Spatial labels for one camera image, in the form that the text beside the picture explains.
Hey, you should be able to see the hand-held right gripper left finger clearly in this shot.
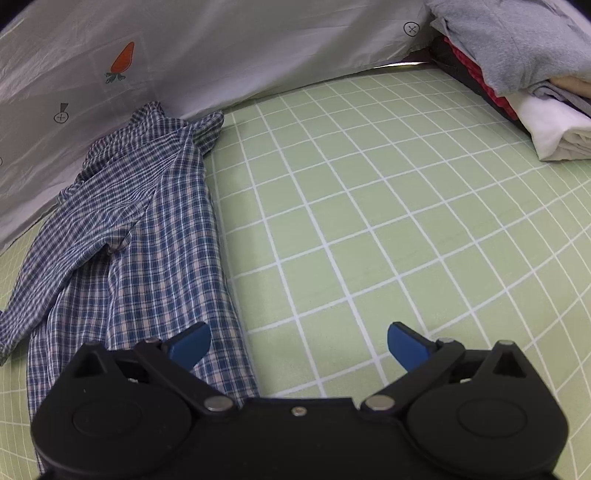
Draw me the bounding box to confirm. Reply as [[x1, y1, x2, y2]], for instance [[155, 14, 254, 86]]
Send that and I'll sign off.
[[73, 321, 236, 414]]

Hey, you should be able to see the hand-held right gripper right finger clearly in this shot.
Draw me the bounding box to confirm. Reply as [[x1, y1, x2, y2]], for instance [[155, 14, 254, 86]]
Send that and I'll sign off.
[[362, 321, 533, 413]]

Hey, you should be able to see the blue plaid shirt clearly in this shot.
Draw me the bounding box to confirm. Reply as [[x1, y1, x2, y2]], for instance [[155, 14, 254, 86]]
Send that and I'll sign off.
[[0, 102, 262, 412]]

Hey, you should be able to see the green grid mat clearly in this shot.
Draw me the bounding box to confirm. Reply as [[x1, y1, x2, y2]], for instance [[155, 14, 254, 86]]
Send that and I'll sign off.
[[0, 62, 591, 480]]

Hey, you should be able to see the white folded garment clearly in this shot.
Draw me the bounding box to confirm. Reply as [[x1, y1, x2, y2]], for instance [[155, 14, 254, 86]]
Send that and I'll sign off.
[[512, 91, 591, 162]]

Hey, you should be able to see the red and black folded garment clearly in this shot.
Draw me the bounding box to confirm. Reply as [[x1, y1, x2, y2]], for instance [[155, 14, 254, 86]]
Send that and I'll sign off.
[[431, 36, 528, 124]]

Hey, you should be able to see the light grey thin folded garment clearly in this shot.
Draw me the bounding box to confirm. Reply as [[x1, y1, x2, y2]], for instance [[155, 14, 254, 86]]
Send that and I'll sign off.
[[530, 80, 591, 115]]

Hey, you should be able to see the grey printed sheet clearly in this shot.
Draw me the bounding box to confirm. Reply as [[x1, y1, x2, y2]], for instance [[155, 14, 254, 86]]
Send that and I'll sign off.
[[0, 0, 437, 252]]

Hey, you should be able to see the beige folded garment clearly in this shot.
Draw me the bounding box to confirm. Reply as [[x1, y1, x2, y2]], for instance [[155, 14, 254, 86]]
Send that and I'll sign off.
[[549, 76, 591, 101]]

